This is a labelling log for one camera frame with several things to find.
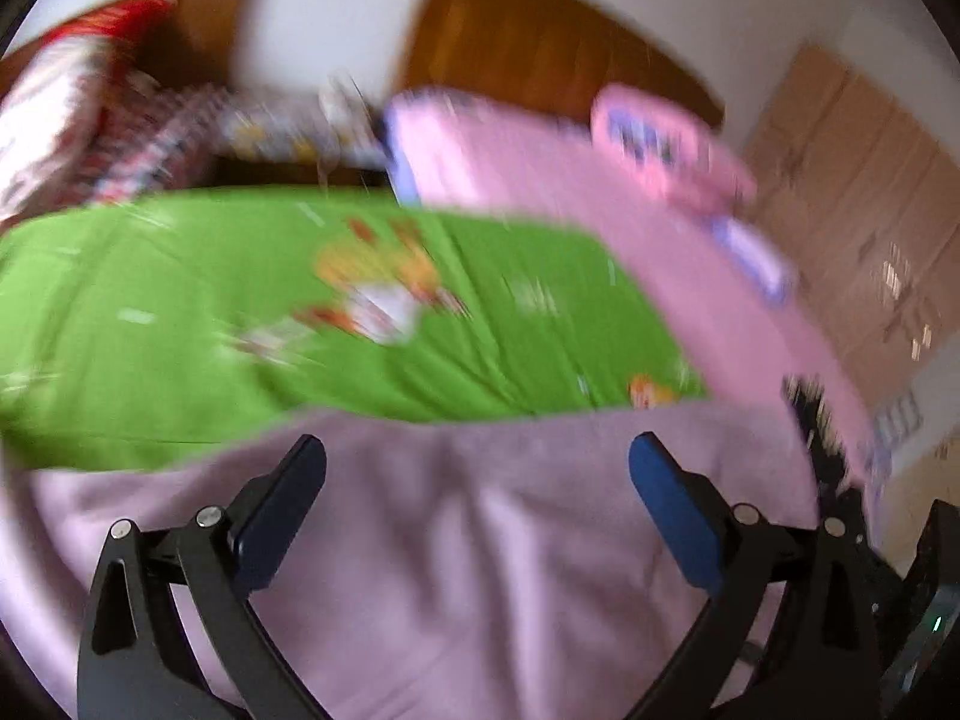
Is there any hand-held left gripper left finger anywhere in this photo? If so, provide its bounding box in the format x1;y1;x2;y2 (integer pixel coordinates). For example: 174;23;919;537
77;433;335;720

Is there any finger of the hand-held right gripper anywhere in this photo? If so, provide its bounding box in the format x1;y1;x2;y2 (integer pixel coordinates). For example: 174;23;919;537
782;373;871;533

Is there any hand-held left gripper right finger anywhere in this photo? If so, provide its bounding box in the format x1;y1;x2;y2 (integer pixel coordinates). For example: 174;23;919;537
622;431;882;720

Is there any green printed blanket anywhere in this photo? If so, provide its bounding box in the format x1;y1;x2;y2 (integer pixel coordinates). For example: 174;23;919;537
0;191;713;473

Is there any light wooden wardrobe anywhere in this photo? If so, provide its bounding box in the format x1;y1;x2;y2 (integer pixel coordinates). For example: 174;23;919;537
739;41;960;406

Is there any pink printed pillow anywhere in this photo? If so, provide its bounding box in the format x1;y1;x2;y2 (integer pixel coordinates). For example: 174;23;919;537
590;84;758;207

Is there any pink bed sheet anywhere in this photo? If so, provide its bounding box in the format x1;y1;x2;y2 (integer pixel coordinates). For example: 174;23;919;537
386;90;893;511

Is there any checkered cloth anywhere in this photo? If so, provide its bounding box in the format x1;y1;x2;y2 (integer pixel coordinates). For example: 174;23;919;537
82;75;233;203

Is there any wooden nightstand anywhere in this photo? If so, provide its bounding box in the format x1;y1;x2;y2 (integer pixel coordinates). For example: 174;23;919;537
127;0;252;91

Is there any wooden headboard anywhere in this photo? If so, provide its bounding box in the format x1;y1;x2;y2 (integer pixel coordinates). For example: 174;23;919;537
397;0;725;136

